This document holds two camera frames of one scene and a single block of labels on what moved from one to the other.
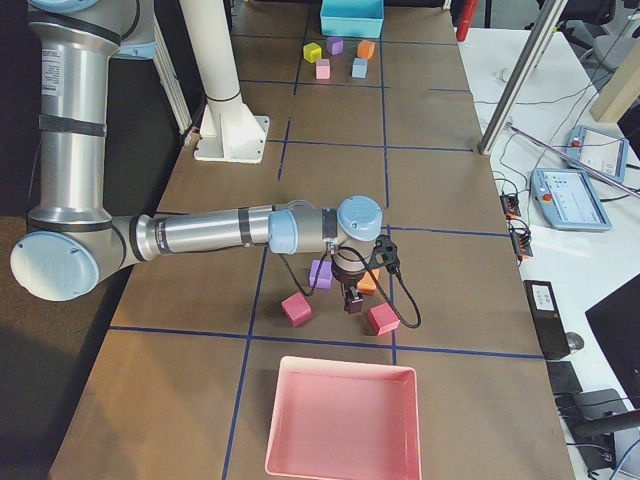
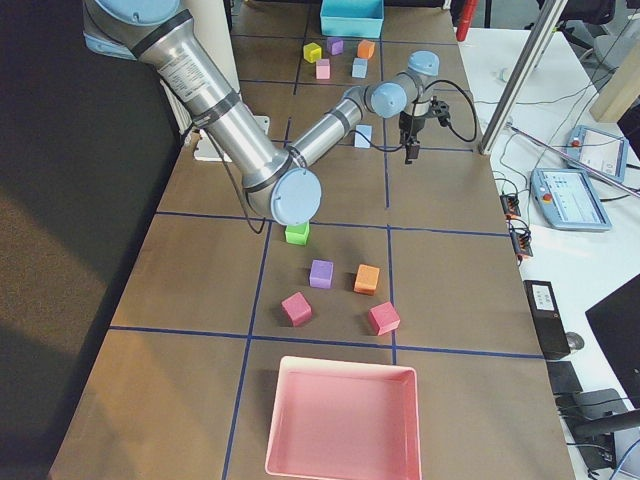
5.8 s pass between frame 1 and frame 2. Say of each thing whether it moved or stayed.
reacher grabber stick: stayed
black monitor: stayed
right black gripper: moved
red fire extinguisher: stayed
